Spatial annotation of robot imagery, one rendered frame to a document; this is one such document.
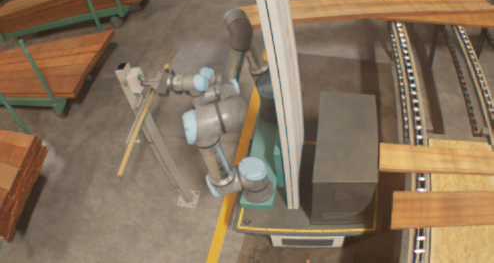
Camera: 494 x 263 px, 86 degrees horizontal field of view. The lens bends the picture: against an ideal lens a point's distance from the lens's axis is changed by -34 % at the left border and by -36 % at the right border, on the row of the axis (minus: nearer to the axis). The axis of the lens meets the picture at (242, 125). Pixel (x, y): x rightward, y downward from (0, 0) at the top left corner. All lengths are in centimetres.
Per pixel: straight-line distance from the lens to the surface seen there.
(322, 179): 172
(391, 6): 278
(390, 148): 182
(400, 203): 167
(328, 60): 352
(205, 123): 137
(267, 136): 208
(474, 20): 315
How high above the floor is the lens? 233
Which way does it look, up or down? 50 degrees down
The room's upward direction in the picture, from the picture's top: 14 degrees counter-clockwise
